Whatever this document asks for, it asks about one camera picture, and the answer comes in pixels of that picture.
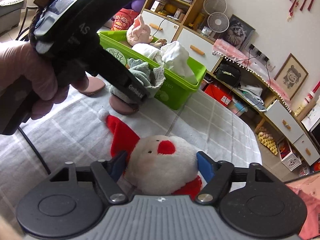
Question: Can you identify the white drawer with wooden handle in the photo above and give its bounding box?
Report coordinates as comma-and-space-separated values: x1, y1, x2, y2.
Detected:
141, 10, 181, 40
293, 132, 320, 166
264, 100, 305, 145
178, 27, 223, 71

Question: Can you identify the pile of folded clothes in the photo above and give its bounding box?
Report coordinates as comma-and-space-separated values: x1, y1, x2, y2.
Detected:
237, 82, 266, 111

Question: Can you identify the white and red bottle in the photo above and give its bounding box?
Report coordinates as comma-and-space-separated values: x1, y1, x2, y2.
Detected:
303, 80, 320, 107

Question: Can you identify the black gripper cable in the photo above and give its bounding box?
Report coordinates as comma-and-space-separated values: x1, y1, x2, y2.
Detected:
17, 127, 51, 176

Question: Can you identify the framed cartoon drawing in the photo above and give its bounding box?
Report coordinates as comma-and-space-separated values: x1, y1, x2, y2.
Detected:
273, 53, 309, 101

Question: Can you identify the pink plush toy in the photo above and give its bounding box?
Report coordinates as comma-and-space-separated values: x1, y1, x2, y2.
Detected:
126, 14, 153, 47

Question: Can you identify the black bag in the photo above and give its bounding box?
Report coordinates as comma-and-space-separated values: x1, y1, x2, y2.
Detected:
216, 63, 242, 87

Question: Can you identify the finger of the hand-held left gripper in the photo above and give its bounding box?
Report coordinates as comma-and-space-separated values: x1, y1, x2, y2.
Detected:
129, 93, 152, 107

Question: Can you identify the green plastic bin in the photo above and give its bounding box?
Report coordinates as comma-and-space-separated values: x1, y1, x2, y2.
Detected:
97, 30, 208, 111

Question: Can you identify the red printed bucket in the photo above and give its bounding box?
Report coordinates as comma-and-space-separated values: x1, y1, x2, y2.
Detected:
111, 8, 137, 32

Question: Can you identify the red box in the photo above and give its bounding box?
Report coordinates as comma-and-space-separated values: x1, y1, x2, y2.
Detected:
203, 82, 234, 106

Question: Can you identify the santa plush toy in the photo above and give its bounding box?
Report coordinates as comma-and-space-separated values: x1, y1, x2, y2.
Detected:
98, 108, 203, 196

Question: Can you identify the purple plush toy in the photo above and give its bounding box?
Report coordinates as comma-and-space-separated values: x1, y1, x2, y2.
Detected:
127, 0, 151, 13

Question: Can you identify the pink tasselled table cover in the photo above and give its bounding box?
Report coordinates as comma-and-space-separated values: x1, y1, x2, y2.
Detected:
212, 38, 293, 107

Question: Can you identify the grey-green towel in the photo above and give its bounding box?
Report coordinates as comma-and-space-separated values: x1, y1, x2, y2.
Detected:
109, 58, 166, 101

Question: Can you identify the curved wooden low cabinet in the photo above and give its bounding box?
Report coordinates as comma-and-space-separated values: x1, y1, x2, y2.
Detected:
202, 55, 320, 167

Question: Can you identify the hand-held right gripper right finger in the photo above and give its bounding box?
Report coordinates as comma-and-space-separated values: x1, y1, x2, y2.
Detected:
194, 151, 285, 204

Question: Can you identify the wooden shelf cabinet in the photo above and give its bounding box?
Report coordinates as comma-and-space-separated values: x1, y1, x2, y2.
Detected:
139, 0, 209, 32

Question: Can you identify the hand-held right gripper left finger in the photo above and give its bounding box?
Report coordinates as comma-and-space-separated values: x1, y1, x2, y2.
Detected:
37, 151, 130, 204

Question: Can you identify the grey checked blanket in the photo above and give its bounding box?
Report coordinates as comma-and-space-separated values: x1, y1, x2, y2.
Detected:
0, 74, 262, 205

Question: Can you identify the grey sofa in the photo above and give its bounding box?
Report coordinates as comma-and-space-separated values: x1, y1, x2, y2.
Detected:
0, 0, 27, 34

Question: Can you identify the wall socket strip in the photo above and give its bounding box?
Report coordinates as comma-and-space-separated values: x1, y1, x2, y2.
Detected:
246, 43, 276, 72

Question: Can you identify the mauve soft pad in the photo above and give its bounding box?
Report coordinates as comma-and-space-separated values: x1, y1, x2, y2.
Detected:
109, 94, 139, 116
74, 76, 106, 97

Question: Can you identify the framed cat picture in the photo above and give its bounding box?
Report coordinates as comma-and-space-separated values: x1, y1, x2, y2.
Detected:
222, 14, 256, 51

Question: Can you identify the person's left hand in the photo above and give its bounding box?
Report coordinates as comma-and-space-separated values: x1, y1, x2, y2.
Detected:
0, 41, 88, 120

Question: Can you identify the white cloth bundle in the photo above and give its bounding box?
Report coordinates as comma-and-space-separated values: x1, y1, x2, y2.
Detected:
131, 41, 197, 84

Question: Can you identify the white patterned box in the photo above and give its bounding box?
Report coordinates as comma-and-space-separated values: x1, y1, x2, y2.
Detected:
277, 138, 303, 172

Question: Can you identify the yellow egg tray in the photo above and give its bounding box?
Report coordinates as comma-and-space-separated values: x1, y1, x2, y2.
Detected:
257, 127, 278, 155

